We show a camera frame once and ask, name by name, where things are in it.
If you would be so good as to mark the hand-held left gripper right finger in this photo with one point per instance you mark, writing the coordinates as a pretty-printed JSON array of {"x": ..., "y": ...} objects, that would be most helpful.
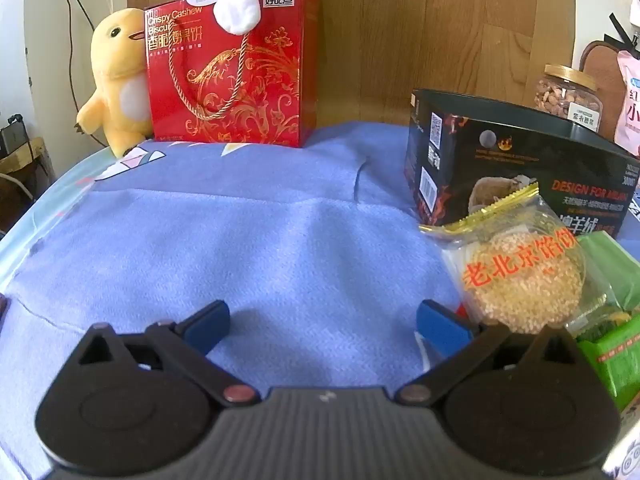
[{"x": 442, "y": 325}]

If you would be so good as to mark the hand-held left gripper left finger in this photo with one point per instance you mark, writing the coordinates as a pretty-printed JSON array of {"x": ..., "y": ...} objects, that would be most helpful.
[{"x": 210, "y": 325}]

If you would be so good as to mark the sesame cake packet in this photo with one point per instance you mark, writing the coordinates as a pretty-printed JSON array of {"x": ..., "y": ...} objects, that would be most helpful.
[{"x": 525, "y": 285}]

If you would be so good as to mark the black cardboard box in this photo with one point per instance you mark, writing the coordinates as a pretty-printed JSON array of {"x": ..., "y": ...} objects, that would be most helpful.
[{"x": 450, "y": 160}]

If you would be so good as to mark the bright green snack packet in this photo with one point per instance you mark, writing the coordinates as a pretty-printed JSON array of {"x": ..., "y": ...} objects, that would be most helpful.
[{"x": 615, "y": 365}]

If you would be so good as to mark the light green snack packet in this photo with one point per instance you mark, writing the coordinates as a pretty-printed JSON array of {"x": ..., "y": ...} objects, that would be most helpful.
[{"x": 617, "y": 270}]

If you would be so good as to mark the blue blanket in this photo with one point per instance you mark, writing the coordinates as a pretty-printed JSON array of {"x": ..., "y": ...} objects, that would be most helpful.
[{"x": 250, "y": 240}]

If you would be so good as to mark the white printed packet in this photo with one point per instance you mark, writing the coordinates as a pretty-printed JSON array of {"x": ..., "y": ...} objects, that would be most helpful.
[{"x": 627, "y": 455}]

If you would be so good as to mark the red gift box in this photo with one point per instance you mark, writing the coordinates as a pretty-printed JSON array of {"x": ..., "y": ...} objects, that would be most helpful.
[{"x": 250, "y": 90}]

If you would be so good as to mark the wooden stool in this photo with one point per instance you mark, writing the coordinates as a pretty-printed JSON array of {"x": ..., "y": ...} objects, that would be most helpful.
[{"x": 20, "y": 175}]

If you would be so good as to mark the clear nut jar gold lid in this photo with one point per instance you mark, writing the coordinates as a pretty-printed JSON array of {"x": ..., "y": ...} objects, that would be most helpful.
[{"x": 565, "y": 95}]

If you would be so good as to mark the yellow plush duck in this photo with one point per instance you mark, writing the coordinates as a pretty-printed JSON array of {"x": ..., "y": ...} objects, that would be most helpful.
[{"x": 117, "y": 70}]

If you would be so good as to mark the dark device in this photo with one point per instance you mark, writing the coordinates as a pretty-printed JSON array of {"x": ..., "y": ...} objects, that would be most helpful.
[{"x": 12, "y": 132}]

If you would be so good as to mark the pink snack bag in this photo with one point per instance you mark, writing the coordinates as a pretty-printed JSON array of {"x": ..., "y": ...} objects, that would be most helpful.
[{"x": 630, "y": 105}]

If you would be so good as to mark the wooden headboard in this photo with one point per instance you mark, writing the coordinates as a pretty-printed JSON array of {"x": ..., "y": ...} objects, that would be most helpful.
[{"x": 425, "y": 25}]

